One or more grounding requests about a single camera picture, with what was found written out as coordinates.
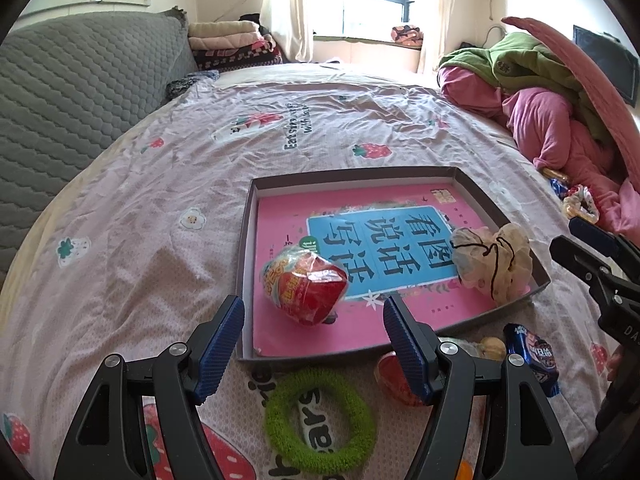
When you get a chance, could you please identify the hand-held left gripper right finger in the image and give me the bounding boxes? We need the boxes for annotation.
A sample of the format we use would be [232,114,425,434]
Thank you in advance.
[382,294,576,480]

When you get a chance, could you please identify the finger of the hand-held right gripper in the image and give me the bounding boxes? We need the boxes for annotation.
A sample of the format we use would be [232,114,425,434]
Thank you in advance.
[549,236,626,311]
[568,216,640,281]

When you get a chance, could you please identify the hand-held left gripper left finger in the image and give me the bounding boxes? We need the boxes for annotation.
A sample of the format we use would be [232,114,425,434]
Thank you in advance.
[52,294,246,480]

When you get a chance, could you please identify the red toy ball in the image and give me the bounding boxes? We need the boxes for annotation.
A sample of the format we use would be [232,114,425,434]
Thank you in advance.
[260,246,349,326]
[375,350,436,408]

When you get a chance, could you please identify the grey shallow cardboard tray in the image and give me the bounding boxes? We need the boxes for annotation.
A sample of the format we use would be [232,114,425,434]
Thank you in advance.
[235,166,551,363]

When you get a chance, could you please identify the blue snack packet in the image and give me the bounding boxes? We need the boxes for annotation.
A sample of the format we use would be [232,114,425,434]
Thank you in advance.
[502,322,562,398]

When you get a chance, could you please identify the snack wrappers near blankets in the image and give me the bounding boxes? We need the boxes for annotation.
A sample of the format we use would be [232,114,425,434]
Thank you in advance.
[563,185,600,223]

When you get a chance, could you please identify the pink and blue book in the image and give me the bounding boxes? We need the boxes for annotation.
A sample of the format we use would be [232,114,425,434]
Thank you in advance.
[252,182,536,358]

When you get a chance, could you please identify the beige mesh pouch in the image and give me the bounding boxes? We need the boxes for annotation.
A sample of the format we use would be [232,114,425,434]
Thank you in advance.
[450,222,532,306]

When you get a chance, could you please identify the small tan round object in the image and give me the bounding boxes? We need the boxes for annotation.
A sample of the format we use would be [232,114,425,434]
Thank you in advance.
[480,336,507,361]

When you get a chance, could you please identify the pink quilt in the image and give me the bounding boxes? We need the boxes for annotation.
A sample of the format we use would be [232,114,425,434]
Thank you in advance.
[437,65,640,236]

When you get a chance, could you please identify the pink curved mat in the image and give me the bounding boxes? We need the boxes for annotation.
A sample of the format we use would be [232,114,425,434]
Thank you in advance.
[501,16,640,191]

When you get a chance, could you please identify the black television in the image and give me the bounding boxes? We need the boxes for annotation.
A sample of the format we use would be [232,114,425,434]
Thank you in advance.
[572,25,640,106]

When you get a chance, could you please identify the green blanket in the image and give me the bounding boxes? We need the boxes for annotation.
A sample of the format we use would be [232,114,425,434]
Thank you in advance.
[439,32,613,146]

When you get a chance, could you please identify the dark knitted cloth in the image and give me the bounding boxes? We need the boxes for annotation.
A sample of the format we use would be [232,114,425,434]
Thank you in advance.
[167,71,221,101]

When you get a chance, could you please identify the cream curtain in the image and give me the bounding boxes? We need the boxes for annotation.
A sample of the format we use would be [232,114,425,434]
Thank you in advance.
[260,0,316,63]
[417,0,473,73]

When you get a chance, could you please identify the dark patterned folded blanket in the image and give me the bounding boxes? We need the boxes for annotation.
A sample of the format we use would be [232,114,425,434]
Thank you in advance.
[192,40,283,72]

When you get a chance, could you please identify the grey quilted headboard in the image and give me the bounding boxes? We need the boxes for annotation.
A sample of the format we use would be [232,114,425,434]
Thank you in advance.
[0,10,201,281]

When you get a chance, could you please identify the pink folded blanket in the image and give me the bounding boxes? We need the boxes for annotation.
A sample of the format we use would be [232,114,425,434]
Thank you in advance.
[190,32,266,52]

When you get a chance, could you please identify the window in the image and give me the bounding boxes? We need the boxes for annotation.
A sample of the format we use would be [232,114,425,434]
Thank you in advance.
[312,0,443,41]

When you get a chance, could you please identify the beige folded blanket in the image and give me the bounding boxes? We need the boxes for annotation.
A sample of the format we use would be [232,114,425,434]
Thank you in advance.
[187,20,261,41]

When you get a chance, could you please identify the green fuzzy ring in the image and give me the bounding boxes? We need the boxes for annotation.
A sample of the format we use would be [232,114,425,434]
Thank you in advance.
[264,367,377,473]

